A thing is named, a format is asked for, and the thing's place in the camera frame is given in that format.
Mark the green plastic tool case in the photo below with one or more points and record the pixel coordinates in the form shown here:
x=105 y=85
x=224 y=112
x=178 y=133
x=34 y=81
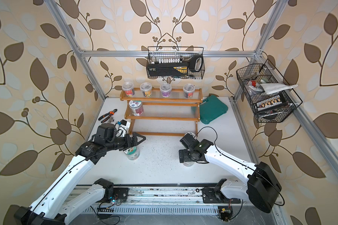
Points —
x=211 y=108

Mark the black yellow tool in basket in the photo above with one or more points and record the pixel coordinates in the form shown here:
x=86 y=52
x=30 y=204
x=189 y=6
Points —
x=181 y=67

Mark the black wire basket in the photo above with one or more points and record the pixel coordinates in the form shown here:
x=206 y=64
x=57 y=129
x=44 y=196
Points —
x=251 y=76
x=173 y=52

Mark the tomato label seed jar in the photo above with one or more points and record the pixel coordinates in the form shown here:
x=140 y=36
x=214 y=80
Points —
x=188 y=164

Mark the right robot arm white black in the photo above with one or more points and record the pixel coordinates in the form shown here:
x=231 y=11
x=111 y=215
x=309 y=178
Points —
x=258 y=184

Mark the wooden two-tier shelf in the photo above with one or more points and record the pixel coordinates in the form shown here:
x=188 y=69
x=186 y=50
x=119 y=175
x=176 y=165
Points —
x=172 y=116

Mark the carrot label seed jar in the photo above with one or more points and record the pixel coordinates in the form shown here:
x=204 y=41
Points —
x=132 y=153

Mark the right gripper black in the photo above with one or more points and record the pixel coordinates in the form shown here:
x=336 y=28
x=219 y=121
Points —
x=185 y=157

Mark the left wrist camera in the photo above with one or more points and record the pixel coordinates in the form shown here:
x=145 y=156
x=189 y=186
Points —
x=123 y=128

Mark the back black wire basket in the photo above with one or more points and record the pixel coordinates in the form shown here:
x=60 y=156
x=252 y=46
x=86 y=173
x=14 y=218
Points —
x=173 y=52

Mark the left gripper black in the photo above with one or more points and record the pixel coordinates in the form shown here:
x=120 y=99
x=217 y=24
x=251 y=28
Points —
x=135 y=142

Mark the flower label seed jar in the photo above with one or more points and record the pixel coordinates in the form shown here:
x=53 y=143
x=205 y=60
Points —
x=136 y=107

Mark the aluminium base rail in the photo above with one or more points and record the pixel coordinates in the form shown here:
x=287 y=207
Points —
x=204 y=194

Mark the grass label seed jar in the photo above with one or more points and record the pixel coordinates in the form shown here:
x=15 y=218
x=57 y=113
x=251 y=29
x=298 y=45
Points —
x=191 y=133

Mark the white paper in basket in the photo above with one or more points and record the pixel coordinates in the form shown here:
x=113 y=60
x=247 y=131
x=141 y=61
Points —
x=272 y=88

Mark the right black wire basket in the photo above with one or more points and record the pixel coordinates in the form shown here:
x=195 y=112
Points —
x=251 y=76

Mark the paint tube set box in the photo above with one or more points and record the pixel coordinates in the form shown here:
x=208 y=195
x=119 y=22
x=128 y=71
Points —
x=271 y=103

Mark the orange black pliers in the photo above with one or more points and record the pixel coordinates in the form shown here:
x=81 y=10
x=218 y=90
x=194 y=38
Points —
x=105 y=117

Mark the clear seed jar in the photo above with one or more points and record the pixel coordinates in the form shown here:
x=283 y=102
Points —
x=146 y=89
x=189 y=90
x=128 y=89
x=165 y=90

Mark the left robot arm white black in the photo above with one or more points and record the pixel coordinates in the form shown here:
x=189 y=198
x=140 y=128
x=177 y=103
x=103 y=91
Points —
x=51 y=208

